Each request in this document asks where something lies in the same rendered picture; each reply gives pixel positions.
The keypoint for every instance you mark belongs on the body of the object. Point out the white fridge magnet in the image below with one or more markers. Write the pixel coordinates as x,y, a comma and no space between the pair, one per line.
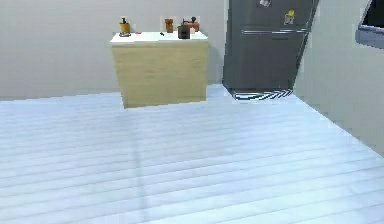
265,3

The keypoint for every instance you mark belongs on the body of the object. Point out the yellow fridge magnet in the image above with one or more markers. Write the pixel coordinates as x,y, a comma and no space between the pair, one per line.
289,16

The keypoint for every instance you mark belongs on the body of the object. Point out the light wood kitchen cabinet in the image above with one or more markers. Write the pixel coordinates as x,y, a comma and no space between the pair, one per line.
163,70

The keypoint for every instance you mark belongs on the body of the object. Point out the yellow soap dispenser bottle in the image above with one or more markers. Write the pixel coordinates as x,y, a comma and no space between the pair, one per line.
124,27

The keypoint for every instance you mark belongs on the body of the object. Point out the orange brown jar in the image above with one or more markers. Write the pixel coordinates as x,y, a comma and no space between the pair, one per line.
169,25

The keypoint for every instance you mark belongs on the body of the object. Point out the orange kettle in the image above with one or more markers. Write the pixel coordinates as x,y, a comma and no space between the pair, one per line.
192,24

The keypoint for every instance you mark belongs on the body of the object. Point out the dark grey fridge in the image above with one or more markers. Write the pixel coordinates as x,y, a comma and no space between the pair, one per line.
266,56

